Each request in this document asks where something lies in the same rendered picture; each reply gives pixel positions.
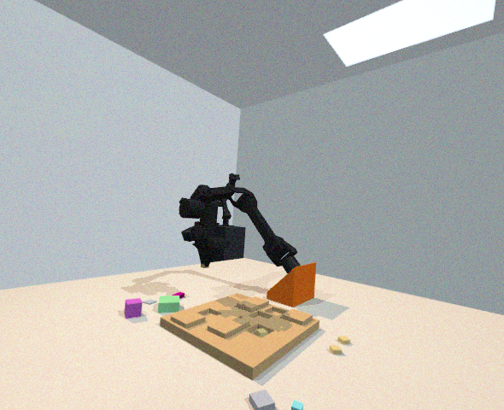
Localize teal block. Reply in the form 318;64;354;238
291;400;304;410

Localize purple cube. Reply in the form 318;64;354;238
124;298;142;319

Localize green block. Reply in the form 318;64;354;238
157;296;179;313

